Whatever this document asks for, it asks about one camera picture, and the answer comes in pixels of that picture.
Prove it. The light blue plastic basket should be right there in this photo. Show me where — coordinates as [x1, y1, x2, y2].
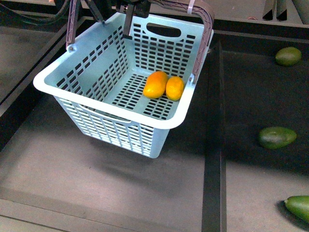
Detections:
[33, 13, 204, 158]

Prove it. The green avocado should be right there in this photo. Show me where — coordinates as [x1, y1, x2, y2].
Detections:
[275, 47, 302, 67]
[258, 127, 297, 149]
[284, 195, 309, 223]

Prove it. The yellow mango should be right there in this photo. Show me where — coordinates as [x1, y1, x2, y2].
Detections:
[143, 71, 168, 99]

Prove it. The yellow lemon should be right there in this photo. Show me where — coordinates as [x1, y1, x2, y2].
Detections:
[166, 76, 184, 101]

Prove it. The black cable bundle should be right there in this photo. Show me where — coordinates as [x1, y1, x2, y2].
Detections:
[0, 0, 73, 26]

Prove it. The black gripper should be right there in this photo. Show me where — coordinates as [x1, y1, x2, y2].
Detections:
[86, 0, 151, 40]

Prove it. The brown plastic basket handle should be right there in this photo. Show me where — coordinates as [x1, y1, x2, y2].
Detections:
[64, 0, 214, 84]

